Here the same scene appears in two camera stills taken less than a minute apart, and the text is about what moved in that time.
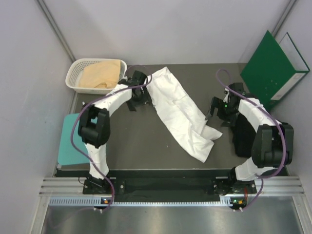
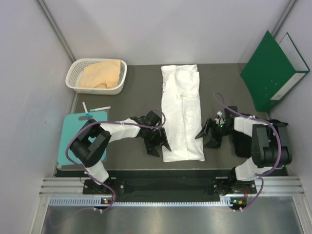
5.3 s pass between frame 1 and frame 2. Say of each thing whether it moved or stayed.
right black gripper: moved
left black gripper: moved
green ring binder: stayed
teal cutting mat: stayed
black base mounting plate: stayed
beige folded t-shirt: stayed
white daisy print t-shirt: moved
